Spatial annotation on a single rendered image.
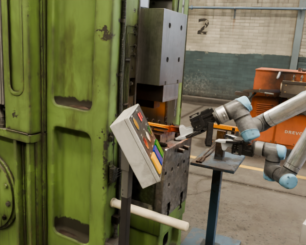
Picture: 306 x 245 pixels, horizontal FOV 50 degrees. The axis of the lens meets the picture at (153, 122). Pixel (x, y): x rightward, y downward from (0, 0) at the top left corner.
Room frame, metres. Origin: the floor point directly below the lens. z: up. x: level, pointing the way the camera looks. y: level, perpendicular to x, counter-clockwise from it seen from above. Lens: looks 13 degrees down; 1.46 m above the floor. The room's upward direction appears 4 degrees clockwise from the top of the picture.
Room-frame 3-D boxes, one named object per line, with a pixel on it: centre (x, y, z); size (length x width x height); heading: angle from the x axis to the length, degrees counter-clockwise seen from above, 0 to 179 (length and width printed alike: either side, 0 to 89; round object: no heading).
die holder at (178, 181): (2.07, 0.07, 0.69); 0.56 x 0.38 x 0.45; 62
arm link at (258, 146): (1.69, -0.57, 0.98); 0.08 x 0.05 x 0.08; 152
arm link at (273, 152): (1.65, -0.64, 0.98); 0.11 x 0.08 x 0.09; 62
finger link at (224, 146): (1.72, -0.39, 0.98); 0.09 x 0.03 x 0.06; 98
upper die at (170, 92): (2.01, 0.09, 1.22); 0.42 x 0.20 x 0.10; 62
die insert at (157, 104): (2.05, 0.11, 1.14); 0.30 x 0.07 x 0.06; 62
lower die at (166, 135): (2.01, 0.09, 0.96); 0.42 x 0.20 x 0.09; 62
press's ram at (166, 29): (2.05, 0.07, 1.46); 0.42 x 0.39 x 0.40; 62
